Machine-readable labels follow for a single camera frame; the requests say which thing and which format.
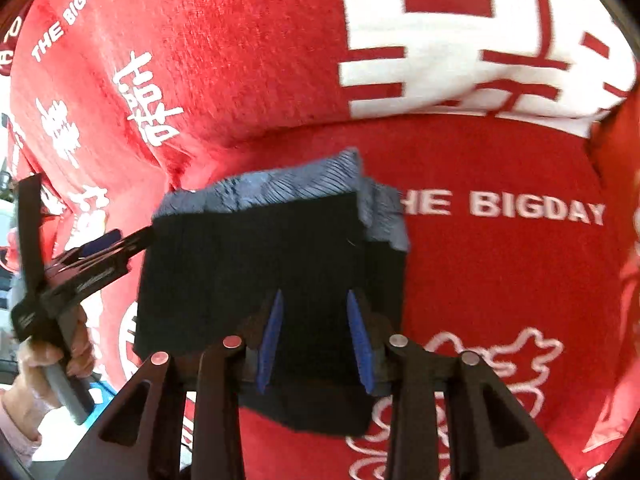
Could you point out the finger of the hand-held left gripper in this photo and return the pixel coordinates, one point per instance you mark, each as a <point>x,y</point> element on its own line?
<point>135,244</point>
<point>100,243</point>

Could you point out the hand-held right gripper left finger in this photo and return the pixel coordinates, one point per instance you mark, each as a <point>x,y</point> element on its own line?
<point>270,350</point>

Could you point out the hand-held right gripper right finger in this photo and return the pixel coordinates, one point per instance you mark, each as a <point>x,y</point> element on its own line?
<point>357,340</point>

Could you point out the black pants with grey lining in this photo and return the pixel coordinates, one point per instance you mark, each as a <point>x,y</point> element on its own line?
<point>250,260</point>

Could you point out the person's left forearm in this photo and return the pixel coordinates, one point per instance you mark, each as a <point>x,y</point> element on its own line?
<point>17,435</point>

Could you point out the person's left hand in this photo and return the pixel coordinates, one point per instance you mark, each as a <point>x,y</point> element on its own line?
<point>82,350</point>

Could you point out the red printed blanket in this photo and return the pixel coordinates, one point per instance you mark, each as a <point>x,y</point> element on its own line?
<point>500,285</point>

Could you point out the red embroidered pillow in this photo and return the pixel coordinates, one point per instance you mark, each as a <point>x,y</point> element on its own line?
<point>631,280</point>

